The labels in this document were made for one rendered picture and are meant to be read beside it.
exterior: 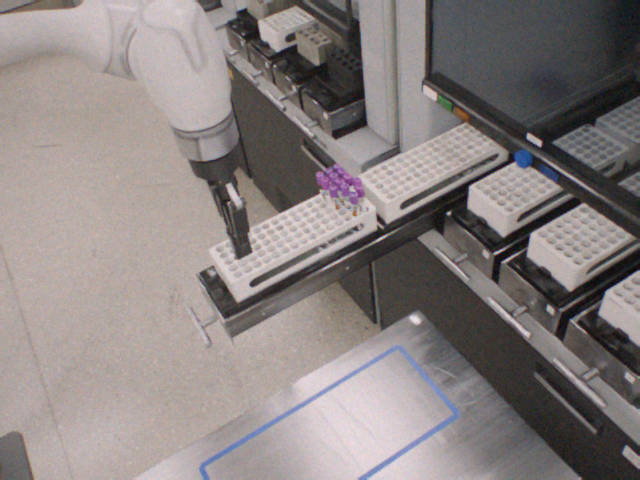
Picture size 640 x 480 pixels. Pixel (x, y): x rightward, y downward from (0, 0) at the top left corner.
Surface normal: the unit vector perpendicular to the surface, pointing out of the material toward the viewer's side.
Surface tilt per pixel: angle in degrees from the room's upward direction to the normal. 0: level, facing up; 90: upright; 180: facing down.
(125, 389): 0
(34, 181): 0
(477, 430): 0
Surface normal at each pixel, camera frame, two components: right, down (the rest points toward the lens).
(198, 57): 0.59, 0.40
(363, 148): -0.12, -0.69
